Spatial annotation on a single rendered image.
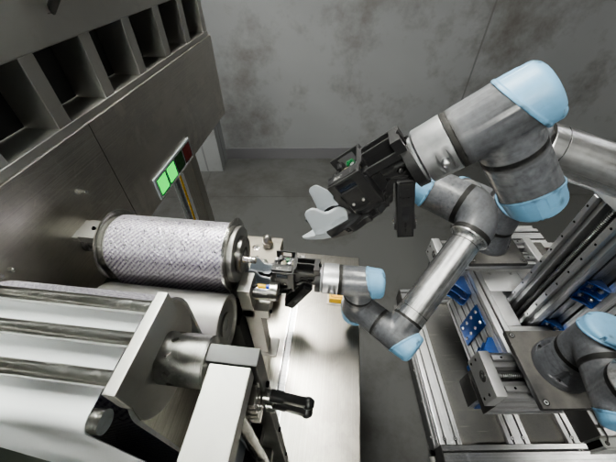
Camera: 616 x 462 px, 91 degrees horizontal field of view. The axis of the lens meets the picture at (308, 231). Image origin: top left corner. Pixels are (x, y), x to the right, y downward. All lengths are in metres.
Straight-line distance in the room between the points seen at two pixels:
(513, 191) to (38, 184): 0.75
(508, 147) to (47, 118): 0.75
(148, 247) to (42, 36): 0.40
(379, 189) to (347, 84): 2.62
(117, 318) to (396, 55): 2.89
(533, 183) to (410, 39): 2.65
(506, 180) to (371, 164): 0.17
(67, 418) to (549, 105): 0.53
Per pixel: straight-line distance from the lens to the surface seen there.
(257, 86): 3.04
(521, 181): 0.45
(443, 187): 0.89
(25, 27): 0.75
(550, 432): 1.86
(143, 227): 0.67
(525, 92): 0.41
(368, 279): 0.73
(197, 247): 0.61
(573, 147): 0.61
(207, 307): 0.60
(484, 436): 1.71
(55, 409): 0.37
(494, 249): 1.37
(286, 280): 0.74
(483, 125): 0.40
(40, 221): 0.72
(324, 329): 0.93
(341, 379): 0.88
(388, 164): 0.42
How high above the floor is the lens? 1.72
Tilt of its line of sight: 45 degrees down
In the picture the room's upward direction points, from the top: straight up
